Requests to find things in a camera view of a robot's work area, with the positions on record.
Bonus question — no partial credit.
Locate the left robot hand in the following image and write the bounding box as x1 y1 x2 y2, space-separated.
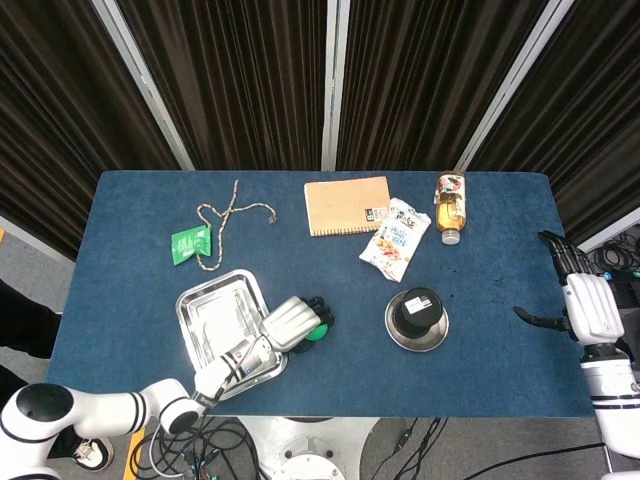
259 295 335 354

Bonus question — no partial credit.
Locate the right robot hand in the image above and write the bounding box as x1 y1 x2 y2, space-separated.
514 230 626 346

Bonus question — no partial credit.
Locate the black cylindrical jar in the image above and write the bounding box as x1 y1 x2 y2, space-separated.
394 286 443 337

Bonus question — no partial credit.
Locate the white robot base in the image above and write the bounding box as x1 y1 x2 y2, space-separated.
238 415 381 480

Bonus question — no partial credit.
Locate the black power strip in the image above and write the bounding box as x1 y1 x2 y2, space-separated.
597 269 640 289

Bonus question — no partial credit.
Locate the rectangular steel tray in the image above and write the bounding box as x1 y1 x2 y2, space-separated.
174 268 290 402

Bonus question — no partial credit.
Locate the blue felt table mat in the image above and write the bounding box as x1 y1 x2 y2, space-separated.
35 169 615 417

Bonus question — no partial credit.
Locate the green foil packet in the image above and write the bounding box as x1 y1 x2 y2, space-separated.
170 224 213 267

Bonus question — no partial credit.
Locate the tan spiral notebook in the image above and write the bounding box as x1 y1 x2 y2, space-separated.
303 175 392 238

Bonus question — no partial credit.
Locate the round steel plate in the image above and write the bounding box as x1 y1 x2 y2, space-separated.
384 294 450 353

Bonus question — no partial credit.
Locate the white snack packet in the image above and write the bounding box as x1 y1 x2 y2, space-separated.
358 197 432 282

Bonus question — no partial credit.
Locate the tea bottle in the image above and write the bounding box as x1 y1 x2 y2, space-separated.
432 170 470 246

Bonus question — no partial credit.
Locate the dark brown curtain panel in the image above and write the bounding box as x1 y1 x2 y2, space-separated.
117 0 330 171
336 0 550 171
469 0 640 250
0 0 182 261

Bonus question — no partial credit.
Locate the white sneaker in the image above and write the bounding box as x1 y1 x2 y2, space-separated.
72 436 115 472

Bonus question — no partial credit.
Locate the black trouser leg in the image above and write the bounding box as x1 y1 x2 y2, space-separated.
0 363 34 406
0 279 64 359

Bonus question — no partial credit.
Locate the black cable coil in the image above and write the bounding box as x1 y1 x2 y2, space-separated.
589 232 640 274

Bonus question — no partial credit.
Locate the braided beige rope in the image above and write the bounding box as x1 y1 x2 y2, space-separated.
195 179 279 273

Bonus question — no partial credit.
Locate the black floor cable tangle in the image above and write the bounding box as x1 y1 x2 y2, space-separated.
129 417 266 480

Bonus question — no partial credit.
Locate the black cable with inline plug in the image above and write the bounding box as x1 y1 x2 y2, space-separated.
384 417 609 480

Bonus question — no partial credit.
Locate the white partition post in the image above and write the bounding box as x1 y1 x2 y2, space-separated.
454 0 576 171
321 0 351 170
92 0 195 171

